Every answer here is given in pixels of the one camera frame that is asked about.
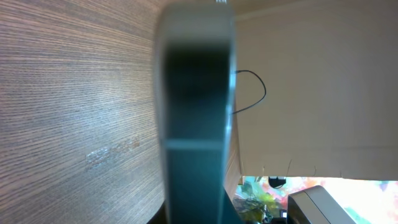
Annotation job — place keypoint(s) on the grey box device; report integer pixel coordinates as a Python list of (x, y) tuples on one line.
[(315, 206)]

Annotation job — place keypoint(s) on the blue Galaxy smartphone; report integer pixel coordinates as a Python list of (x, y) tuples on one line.
[(194, 85)]

